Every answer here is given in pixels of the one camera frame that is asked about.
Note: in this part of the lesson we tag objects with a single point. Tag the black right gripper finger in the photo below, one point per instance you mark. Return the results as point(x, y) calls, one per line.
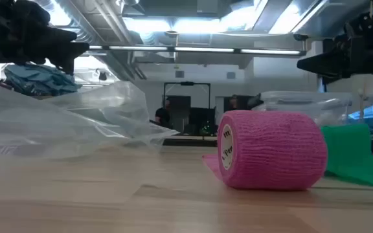
point(332, 77)
point(329, 63)

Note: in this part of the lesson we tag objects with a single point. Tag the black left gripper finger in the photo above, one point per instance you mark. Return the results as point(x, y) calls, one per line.
point(64, 35)
point(71, 51)

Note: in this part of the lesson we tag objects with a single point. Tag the green bandage strip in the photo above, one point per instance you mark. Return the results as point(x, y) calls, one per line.
point(351, 152)

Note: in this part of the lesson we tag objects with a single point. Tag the pink bandage roll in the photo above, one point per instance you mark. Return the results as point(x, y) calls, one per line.
point(270, 149)

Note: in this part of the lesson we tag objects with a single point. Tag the clear lidded plastic container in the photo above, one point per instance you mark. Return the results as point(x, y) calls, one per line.
point(303, 100)

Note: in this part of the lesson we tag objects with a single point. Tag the black hanging ceiling lamp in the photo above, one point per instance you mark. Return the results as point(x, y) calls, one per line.
point(102, 76)

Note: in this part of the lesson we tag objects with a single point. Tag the teal cloth pile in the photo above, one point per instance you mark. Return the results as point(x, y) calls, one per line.
point(40, 81)

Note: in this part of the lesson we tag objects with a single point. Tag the blue panel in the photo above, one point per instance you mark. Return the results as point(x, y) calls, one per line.
point(372, 116)

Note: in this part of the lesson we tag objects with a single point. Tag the person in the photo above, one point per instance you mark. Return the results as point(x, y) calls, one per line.
point(233, 103)
point(163, 115)

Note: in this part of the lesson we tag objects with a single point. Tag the long ceiling tube light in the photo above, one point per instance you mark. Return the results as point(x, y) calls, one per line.
point(202, 50)

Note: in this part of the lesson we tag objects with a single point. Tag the small green lit decoration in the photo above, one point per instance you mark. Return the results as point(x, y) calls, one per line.
point(208, 130)

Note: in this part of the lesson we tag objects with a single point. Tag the background wooden table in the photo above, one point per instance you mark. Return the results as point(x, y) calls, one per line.
point(189, 141)

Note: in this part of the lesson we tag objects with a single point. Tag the silver ceiling air duct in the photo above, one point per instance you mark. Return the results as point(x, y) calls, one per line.
point(118, 66)

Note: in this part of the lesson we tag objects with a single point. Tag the grey wall box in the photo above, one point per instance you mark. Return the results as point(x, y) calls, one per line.
point(179, 74)
point(231, 75)

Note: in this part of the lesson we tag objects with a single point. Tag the black background rig frame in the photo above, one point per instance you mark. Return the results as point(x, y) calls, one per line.
point(186, 83)

